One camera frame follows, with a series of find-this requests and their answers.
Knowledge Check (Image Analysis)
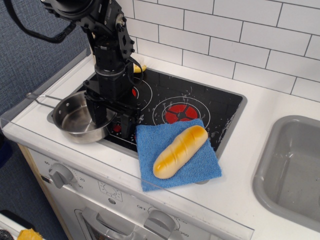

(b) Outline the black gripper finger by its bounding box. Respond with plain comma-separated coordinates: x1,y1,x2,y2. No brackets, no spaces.
120,112,138,139
86,96,107,126

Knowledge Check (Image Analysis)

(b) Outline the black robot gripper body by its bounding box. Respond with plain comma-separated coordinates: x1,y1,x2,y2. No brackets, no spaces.
83,69,141,114

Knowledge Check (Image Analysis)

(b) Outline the grey sink basin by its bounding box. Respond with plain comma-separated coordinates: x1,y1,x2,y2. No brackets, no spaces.
252,115,320,232

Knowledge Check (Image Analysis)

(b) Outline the grey oven knob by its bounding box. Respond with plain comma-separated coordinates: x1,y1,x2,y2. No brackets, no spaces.
48,163,74,189
143,210,176,240

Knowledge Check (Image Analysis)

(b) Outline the black toy stove top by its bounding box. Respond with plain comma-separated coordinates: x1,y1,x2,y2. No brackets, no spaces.
97,70,247,157

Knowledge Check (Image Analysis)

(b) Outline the black sleeved cable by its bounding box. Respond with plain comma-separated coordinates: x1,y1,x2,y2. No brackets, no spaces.
6,0,77,45

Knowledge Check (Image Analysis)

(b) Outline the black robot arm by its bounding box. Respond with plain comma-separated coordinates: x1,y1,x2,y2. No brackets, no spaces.
42,0,144,138

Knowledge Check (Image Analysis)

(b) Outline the white toy oven front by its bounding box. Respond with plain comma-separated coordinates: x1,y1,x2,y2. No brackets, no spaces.
30,150,218,240

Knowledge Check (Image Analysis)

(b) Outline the grey left oven knob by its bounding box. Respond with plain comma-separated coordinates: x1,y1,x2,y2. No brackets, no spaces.
48,163,74,189

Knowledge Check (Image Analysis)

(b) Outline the wooden post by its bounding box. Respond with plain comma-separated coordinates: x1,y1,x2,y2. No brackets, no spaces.
79,0,97,66

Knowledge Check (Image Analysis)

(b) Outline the grey right oven knob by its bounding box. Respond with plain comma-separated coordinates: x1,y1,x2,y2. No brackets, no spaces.
143,210,176,240

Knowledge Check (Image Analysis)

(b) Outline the yellow dish brush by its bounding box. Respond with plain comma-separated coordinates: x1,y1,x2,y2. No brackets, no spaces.
132,59,147,74

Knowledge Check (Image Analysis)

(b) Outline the yellow black object bottom left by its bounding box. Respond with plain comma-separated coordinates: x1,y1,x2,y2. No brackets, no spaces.
0,229,43,240

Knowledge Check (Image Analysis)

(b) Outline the stainless steel pot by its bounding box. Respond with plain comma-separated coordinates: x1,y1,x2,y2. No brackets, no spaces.
26,90,116,144

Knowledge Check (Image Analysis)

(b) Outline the toy bread loaf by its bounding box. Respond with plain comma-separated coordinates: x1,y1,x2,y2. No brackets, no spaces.
153,125,208,179

